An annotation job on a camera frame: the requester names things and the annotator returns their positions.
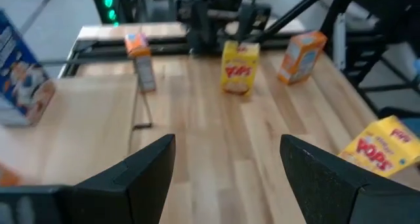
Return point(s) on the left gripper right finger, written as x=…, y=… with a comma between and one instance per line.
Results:
x=344, y=201

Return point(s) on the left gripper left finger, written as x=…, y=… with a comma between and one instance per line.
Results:
x=124, y=191

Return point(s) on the yellow Corn Pops cereal box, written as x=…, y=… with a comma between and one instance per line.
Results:
x=239, y=73
x=377, y=148

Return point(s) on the orange Mini Wheats cereal box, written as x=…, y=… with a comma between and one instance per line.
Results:
x=144, y=73
x=300, y=59
x=6, y=178

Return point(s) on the blue Frosted Flakes cereal box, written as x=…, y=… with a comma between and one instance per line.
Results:
x=23, y=79

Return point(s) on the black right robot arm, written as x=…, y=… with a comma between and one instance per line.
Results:
x=203, y=27

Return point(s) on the wooden shelf black metal legs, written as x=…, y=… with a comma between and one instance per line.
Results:
x=82, y=125

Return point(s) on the black metal side stand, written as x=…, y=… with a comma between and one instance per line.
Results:
x=370, y=43

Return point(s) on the black control box green lights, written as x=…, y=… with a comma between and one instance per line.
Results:
x=98, y=4

